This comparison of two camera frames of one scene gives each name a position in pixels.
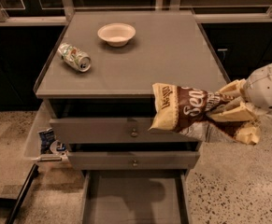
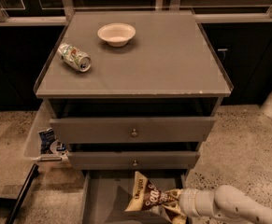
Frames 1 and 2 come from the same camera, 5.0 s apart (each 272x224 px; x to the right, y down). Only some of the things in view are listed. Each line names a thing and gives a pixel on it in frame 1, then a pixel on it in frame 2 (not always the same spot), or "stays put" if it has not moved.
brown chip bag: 185,109 → 146,195
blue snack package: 46,137 stays put
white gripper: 266,89 → 188,202
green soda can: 74,57 stays put
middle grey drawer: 135,160 stays put
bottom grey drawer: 136,196 stays put
